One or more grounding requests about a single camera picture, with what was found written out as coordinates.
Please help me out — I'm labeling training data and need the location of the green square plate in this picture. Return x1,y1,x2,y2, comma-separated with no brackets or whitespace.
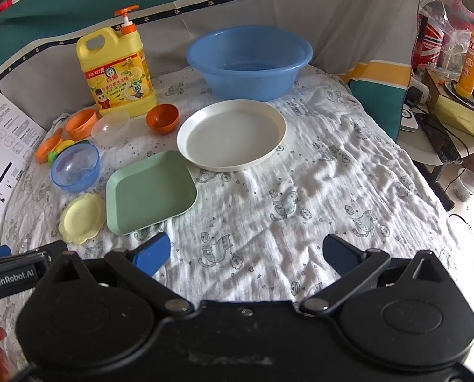
106,150,197,236

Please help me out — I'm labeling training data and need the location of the small yellow scalloped plate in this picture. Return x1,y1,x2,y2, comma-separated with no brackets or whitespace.
58,193,106,245

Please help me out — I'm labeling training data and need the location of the translucent blue bowl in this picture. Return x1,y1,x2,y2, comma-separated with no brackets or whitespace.
50,142,101,193

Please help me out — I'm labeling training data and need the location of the clear plastic bowl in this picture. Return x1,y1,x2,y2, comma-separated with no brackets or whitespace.
91,111,131,147

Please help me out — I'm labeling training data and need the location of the dark orange small bowl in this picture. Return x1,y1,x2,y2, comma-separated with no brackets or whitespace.
145,103,180,135

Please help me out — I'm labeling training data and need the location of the white round plate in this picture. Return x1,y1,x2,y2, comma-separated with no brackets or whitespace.
176,100,287,173

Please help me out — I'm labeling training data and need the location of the white patterned table cloth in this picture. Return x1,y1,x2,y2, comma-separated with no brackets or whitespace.
0,65,474,371

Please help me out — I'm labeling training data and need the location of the orange toy pan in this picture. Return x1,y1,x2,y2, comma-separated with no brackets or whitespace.
35,128,63,164

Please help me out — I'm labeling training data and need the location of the green toy vegetable piece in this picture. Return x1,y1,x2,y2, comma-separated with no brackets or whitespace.
47,150,58,166

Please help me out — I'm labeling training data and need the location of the toy banana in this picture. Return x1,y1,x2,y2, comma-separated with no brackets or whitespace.
55,140,75,153

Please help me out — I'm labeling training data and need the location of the white instruction sheet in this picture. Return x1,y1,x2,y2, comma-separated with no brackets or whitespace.
0,93,45,231

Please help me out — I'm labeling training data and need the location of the orange toy pot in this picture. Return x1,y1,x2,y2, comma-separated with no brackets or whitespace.
65,109,98,141

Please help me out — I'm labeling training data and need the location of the black device on shelf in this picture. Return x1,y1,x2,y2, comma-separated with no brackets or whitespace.
415,113,461,164

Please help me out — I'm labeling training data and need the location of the yellow cardboard box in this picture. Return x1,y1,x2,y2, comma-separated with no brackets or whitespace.
423,69,474,136

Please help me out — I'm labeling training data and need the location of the yellow detergent jug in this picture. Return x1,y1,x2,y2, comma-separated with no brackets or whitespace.
76,5,158,117

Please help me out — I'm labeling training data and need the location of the large blue plastic basin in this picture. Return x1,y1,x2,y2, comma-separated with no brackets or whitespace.
186,25,313,101

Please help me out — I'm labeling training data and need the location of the teal and grey blanket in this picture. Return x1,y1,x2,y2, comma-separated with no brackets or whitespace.
0,0,419,138

